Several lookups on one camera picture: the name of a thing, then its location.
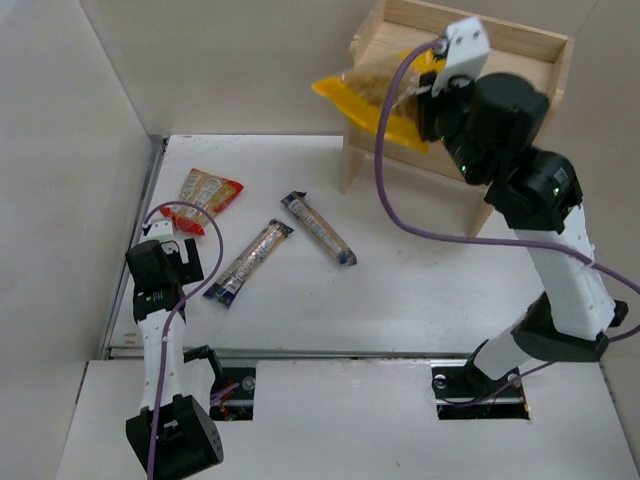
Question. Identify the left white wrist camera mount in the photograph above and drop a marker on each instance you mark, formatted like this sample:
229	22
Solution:
161	230

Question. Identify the wooden two-tier shelf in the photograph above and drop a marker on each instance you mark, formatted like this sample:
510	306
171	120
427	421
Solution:
542	58

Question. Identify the yellow clear fusilli pasta bag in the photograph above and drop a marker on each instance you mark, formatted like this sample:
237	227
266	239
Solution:
360	92

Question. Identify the blue spaghetti packet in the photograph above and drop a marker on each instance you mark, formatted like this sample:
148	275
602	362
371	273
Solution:
226	287
319	229

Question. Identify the red clear pasta bag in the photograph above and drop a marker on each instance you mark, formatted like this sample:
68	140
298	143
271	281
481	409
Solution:
210	192

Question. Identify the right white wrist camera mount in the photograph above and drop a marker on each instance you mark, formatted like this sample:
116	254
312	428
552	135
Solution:
464	46

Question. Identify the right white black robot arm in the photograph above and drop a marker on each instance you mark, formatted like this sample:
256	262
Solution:
545	240

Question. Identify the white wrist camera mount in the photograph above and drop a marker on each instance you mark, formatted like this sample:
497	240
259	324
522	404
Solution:
161	230
464	46

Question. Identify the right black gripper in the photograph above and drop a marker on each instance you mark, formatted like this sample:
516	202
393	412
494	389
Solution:
427	106

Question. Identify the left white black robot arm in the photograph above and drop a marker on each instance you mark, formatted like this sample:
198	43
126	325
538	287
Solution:
173	435

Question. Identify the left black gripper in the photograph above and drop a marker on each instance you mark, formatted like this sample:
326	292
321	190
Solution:
185	264

